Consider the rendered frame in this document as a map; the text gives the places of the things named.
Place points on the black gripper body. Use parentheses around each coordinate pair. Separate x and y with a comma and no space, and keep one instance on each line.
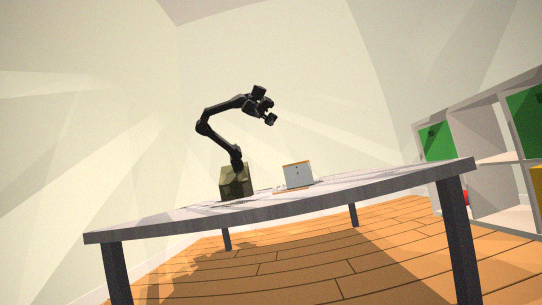
(260,110)

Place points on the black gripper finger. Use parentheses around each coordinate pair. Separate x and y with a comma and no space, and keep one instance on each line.
(270,120)
(252,111)

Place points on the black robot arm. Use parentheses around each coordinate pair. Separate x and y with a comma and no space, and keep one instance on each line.
(204,129)

